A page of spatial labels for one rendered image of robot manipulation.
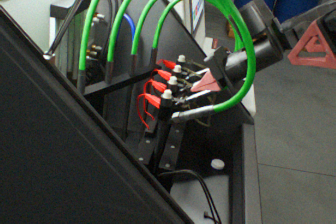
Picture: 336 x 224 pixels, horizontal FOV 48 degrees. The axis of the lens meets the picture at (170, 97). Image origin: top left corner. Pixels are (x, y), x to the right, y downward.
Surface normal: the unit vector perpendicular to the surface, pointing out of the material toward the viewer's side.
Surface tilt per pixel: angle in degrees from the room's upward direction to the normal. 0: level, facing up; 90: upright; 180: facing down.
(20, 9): 90
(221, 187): 0
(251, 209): 0
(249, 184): 0
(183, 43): 90
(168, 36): 90
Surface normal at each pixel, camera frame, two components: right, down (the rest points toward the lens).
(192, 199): 0.15, -0.88
